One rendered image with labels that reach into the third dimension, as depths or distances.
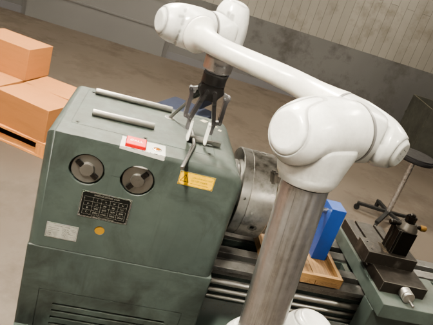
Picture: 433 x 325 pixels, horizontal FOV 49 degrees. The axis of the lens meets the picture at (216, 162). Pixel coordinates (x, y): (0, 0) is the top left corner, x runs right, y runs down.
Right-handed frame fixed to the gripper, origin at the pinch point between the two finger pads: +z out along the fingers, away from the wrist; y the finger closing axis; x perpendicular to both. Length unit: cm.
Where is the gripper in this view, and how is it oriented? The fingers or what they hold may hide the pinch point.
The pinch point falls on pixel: (198, 132)
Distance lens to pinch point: 153.2
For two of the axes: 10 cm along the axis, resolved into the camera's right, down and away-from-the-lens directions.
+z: -2.9, 8.8, 3.8
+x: -0.8, -4.2, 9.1
